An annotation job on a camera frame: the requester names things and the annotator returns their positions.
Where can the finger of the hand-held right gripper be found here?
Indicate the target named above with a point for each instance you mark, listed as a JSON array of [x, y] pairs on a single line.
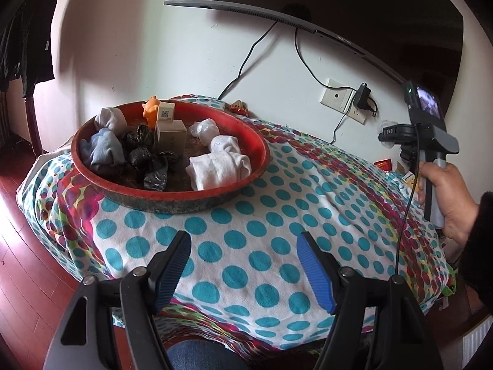
[[383, 135]]

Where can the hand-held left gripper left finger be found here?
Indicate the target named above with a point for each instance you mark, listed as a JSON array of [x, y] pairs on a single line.
[[171, 273]]

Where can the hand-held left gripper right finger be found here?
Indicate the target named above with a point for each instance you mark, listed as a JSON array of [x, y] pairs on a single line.
[[317, 273]]

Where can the black plastic bag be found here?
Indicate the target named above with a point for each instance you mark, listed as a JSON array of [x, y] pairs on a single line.
[[169, 158], [138, 135], [156, 179], [141, 158]]

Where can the large white sock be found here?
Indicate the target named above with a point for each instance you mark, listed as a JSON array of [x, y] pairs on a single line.
[[217, 171]]

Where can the large paper box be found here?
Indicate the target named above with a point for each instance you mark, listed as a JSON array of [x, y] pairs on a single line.
[[171, 135]]

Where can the blue striped grey sock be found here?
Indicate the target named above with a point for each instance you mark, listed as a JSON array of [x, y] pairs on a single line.
[[102, 152]]

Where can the white sock ball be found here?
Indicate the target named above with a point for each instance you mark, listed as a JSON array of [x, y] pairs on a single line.
[[225, 144], [109, 118]]

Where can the knotted white sock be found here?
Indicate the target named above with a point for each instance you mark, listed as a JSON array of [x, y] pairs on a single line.
[[203, 128]]

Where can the small paper box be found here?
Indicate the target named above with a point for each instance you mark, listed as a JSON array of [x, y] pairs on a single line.
[[165, 112]]

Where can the orange toy figure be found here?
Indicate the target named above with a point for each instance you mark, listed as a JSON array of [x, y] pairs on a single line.
[[151, 111]]

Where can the person's right hand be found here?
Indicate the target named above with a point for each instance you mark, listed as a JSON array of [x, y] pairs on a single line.
[[458, 200]]

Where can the red snack packet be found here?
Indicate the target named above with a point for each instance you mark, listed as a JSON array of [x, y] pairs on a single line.
[[384, 164]]

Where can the black power adapter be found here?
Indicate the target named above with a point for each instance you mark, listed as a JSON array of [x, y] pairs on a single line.
[[363, 95]]

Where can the yellow box with smile print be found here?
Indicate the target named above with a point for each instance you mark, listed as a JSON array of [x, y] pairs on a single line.
[[408, 178]]

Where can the polka dot blanket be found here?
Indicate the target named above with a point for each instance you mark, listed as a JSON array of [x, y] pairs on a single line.
[[250, 239]]

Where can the person's leg in jeans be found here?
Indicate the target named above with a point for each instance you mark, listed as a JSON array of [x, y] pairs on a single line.
[[208, 356]]

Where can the curved black television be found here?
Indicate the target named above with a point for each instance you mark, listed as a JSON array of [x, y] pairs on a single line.
[[346, 4]]

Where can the red gold candy wrapper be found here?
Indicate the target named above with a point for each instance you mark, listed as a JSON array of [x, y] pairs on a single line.
[[238, 107]]

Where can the white ribbed panel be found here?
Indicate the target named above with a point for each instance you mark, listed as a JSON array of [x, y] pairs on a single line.
[[479, 347]]

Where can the hanging black clothes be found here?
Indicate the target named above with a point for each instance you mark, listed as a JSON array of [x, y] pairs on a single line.
[[23, 46]]

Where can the black clip-on camera mount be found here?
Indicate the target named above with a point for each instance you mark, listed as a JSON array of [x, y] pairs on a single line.
[[406, 154]]

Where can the white power wall socket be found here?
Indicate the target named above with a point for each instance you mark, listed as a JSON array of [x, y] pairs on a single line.
[[358, 115]]

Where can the white coaxial wall plate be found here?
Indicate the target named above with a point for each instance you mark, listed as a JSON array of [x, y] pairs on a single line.
[[337, 96]]

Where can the dark wooden furniture post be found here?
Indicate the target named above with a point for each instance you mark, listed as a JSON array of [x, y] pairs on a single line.
[[32, 123]]

